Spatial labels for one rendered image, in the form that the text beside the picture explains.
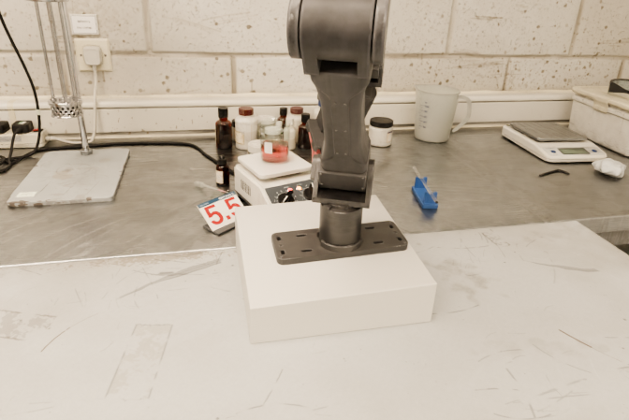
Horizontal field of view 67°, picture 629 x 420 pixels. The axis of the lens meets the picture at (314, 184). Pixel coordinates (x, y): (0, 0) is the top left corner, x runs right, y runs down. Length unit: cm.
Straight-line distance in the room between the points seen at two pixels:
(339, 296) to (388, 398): 14
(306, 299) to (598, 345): 40
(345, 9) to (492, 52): 127
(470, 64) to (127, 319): 130
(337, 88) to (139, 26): 98
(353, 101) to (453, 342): 36
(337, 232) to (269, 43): 85
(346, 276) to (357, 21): 36
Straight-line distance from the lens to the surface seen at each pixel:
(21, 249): 95
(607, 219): 119
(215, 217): 92
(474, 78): 169
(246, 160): 100
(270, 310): 63
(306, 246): 71
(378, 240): 73
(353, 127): 56
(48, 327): 75
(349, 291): 65
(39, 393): 66
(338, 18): 46
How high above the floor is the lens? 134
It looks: 24 degrees down
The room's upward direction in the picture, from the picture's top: 3 degrees clockwise
